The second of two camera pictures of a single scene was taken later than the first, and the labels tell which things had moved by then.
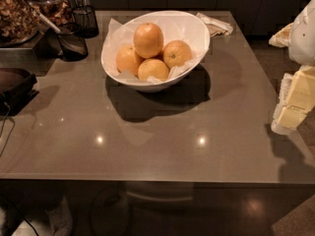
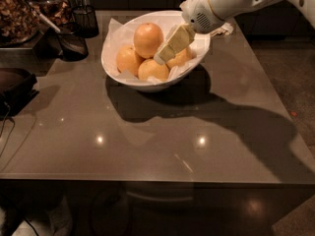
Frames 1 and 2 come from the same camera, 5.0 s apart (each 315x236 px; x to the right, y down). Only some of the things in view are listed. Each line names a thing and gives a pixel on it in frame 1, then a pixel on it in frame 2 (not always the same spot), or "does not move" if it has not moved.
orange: (128, 59) does not move
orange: (153, 68) does not move
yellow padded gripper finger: (300, 98) to (182, 36)
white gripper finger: (276, 125) to (167, 37)
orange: (148, 40) does not move
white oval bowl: (150, 51) does not move
